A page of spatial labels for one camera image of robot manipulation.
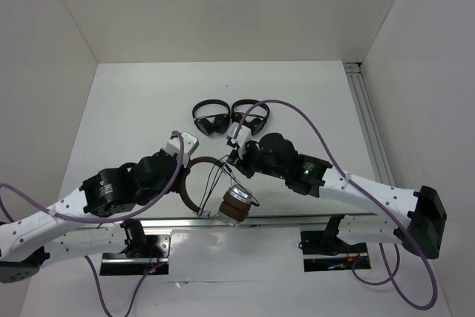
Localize aluminium rail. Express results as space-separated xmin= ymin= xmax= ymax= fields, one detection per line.
xmin=343 ymin=62 xmax=395 ymax=186
xmin=70 ymin=213 xmax=372 ymax=229

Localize thin black headphone cable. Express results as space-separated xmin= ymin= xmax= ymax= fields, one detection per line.
xmin=196 ymin=153 xmax=261 ymax=218

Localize brown silver headphones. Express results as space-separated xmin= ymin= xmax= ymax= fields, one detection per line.
xmin=177 ymin=155 xmax=261 ymax=226

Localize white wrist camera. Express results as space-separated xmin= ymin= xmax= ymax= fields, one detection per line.
xmin=226 ymin=122 xmax=252 ymax=159
xmin=165 ymin=131 xmax=200 ymax=159

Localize right black headphones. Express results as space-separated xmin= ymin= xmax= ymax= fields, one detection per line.
xmin=231 ymin=99 xmax=271 ymax=136

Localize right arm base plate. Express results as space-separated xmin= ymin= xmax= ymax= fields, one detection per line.
xmin=298 ymin=231 xmax=371 ymax=272

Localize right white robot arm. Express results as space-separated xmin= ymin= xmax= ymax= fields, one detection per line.
xmin=228 ymin=133 xmax=448 ymax=260

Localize aluminium rail right side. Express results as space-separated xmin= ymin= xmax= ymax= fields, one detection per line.
xmin=343 ymin=62 xmax=395 ymax=186

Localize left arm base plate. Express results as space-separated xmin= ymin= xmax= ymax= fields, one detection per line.
xmin=99 ymin=229 xmax=171 ymax=276

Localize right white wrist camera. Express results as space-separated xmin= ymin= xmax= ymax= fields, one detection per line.
xmin=226 ymin=122 xmax=252 ymax=159

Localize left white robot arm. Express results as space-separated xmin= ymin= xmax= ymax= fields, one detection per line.
xmin=1 ymin=150 xmax=189 ymax=284

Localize left black headphones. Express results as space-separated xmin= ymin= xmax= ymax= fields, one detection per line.
xmin=191 ymin=99 xmax=231 ymax=137

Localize aluminium rail front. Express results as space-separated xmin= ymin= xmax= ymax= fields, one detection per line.
xmin=70 ymin=213 xmax=372 ymax=229

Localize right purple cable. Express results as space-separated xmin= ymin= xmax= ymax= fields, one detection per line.
xmin=237 ymin=99 xmax=441 ymax=310

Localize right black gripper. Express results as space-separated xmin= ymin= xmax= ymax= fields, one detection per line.
xmin=226 ymin=140 xmax=286 ymax=179

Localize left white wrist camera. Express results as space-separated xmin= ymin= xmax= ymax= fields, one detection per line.
xmin=165 ymin=131 xmax=200 ymax=159

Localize black headphones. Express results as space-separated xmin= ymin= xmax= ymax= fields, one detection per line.
xmin=191 ymin=99 xmax=231 ymax=137
xmin=231 ymin=99 xmax=271 ymax=136

